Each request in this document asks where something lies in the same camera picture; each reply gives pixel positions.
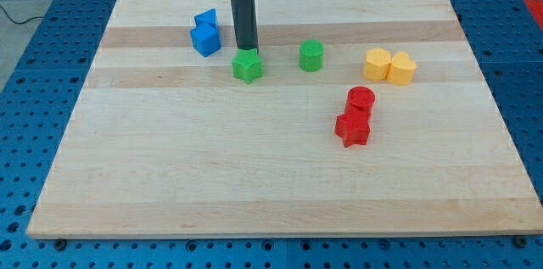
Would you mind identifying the green star block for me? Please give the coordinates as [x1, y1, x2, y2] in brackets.
[232, 48, 263, 84]

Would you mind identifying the red star block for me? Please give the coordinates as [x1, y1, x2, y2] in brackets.
[334, 112, 371, 148]

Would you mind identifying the green cylinder block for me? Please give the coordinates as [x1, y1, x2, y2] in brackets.
[299, 39, 324, 72]

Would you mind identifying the red cylinder block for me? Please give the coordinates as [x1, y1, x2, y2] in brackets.
[344, 86, 376, 115]

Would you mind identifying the wooden board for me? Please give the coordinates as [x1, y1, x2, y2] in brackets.
[27, 0, 542, 239]

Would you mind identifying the blue cube block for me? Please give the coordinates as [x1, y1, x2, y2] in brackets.
[190, 23, 221, 57]

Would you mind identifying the blue triangle block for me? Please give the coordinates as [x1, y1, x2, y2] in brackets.
[194, 8, 217, 29]

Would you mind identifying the yellow hexagon block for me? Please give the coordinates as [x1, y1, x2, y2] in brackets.
[363, 48, 391, 81]

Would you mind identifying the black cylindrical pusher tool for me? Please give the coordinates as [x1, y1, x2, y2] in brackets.
[230, 0, 259, 50]

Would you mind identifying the yellow heart block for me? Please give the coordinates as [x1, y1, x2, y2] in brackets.
[386, 51, 417, 86]

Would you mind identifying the red object at right edge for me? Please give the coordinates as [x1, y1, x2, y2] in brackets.
[523, 0, 543, 30]

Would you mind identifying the black cable on floor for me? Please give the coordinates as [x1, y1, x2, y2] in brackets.
[0, 4, 46, 25]

